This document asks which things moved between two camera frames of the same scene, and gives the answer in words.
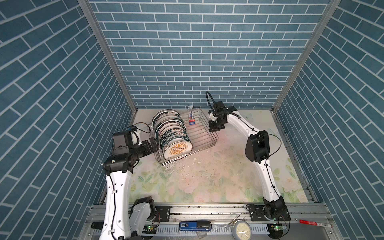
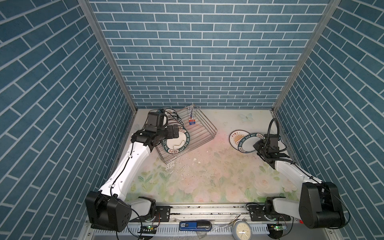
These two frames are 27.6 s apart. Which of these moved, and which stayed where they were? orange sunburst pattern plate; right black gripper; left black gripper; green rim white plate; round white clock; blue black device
Moved: orange sunburst pattern plate; green rim white plate; right black gripper; left black gripper
Stayed: blue black device; round white clock
